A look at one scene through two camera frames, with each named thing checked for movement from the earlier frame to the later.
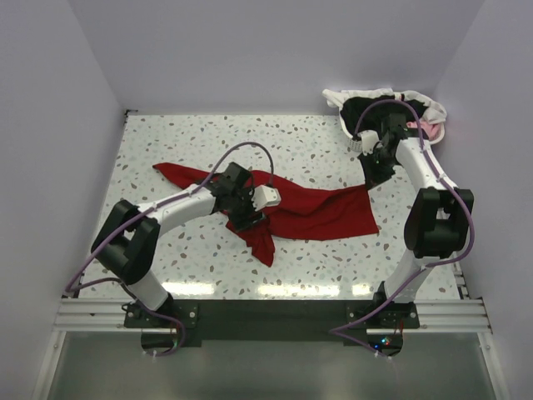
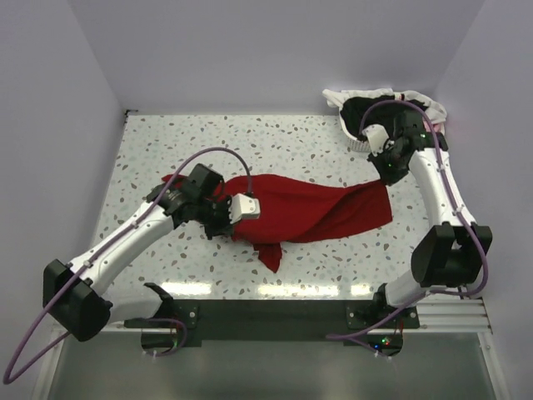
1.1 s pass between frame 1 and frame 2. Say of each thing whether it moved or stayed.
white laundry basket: stayed
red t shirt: moved
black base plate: stayed
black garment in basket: stayed
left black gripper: moved
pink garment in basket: stayed
